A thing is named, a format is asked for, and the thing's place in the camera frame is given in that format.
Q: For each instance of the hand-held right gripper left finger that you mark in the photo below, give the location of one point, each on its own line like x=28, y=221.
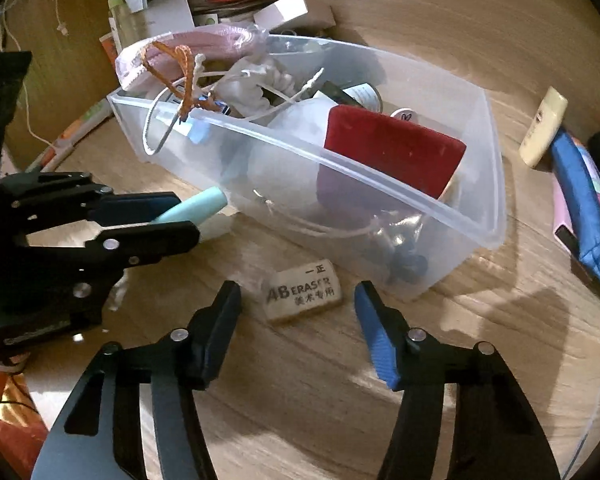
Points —
x=215, y=340

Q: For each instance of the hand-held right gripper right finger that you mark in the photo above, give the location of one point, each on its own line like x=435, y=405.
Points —
x=380, y=340

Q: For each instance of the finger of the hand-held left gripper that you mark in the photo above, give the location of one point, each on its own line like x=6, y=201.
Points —
x=130, y=205
x=160, y=237

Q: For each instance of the teal tube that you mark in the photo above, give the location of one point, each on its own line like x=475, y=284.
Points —
x=195, y=205

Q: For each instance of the small black clip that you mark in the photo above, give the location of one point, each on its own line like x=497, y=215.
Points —
x=405, y=265

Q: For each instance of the beige eraser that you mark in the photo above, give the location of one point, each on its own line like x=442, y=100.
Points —
x=302, y=292

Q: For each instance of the red rectangular sponge block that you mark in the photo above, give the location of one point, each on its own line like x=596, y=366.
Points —
x=395, y=152

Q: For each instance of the clear plastic storage bin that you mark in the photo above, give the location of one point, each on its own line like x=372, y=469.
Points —
x=470, y=170

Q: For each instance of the orange and white pen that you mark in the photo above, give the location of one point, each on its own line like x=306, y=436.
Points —
x=75, y=132

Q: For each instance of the orange shiny bag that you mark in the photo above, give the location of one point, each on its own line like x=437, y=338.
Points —
x=5, y=425

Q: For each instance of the orange card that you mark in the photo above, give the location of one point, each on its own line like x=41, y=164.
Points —
x=108, y=49

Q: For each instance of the green carton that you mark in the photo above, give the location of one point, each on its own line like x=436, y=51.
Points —
x=125, y=20

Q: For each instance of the pink yarn ball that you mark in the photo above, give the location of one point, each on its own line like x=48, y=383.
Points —
x=403, y=115

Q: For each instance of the dark green bottle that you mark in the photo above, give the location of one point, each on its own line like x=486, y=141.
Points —
x=360, y=94

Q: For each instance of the blue patchwork pencil case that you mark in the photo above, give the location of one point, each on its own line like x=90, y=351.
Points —
x=580, y=195

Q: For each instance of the small white box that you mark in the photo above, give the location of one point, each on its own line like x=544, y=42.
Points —
x=285, y=10

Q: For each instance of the cream tube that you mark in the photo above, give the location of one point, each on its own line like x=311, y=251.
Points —
x=542, y=127

